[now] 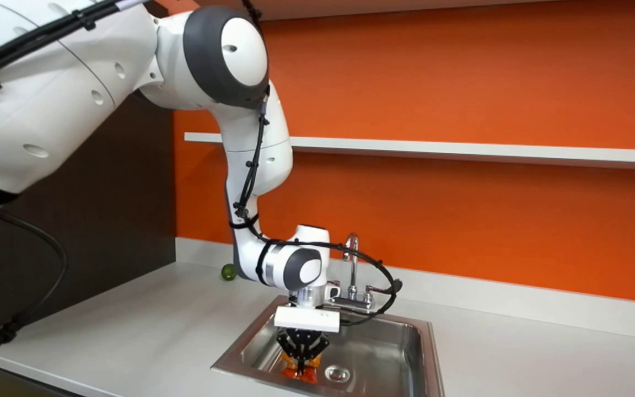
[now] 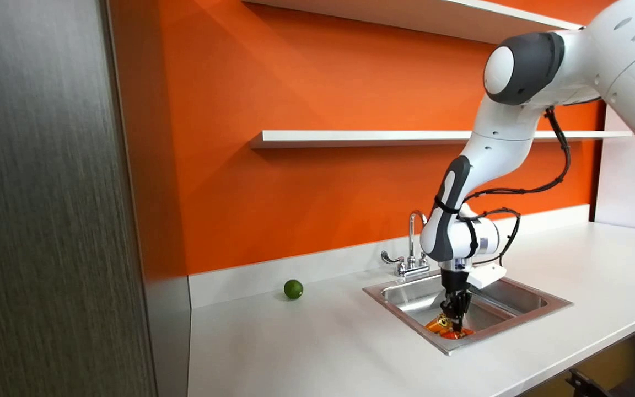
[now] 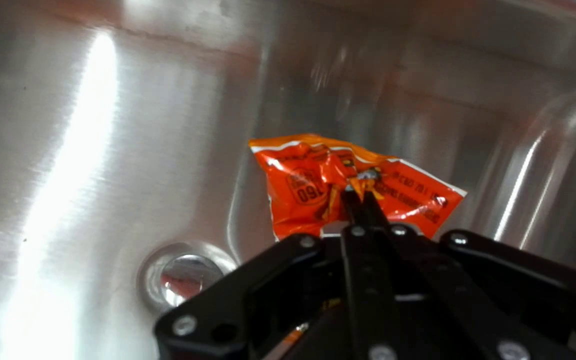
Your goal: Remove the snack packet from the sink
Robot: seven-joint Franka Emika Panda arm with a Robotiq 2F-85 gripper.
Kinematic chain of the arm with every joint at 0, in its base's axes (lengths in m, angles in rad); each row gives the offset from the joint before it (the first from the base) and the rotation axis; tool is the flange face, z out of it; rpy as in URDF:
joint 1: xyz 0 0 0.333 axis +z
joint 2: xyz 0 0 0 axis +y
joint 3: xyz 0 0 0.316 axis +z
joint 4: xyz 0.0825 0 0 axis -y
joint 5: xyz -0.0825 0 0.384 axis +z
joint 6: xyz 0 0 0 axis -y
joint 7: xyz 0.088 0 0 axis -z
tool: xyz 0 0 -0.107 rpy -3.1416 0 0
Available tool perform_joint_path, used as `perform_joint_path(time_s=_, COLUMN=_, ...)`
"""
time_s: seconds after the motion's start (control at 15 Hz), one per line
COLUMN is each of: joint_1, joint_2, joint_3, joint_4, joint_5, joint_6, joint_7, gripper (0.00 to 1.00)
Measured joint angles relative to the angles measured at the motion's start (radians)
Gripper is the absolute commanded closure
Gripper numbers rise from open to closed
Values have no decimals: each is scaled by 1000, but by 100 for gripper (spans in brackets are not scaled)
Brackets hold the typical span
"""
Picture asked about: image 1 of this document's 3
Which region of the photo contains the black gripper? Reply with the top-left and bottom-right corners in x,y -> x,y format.
278,328 -> 330,372

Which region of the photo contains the orange snack packet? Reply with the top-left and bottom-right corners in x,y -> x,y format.
279,350 -> 327,384

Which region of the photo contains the round metal sink drain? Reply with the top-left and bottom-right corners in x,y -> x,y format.
321,361 -> 352,387

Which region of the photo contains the stainless steel sink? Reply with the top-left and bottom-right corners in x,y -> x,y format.
211,294 -> 446,397

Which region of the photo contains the white counter backsplash strip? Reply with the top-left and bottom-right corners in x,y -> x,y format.
174,237 -> 635,347

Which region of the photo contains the dark wood cabinet panel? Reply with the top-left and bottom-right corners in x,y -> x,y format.
0,94 -> 178,340

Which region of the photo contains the chrome faucet with handles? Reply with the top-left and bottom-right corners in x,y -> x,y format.
329,232 -> 406,318

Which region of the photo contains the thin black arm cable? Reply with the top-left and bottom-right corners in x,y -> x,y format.
0,0 -> 406,327

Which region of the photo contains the long white wall shelf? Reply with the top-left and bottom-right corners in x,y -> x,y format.
183,131 -> 635,171

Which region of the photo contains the thick black cable bundle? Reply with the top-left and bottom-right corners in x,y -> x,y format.
0,179 -> 70,397

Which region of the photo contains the high white wall shelf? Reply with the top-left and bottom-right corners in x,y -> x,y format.
246,0 -> 555,23

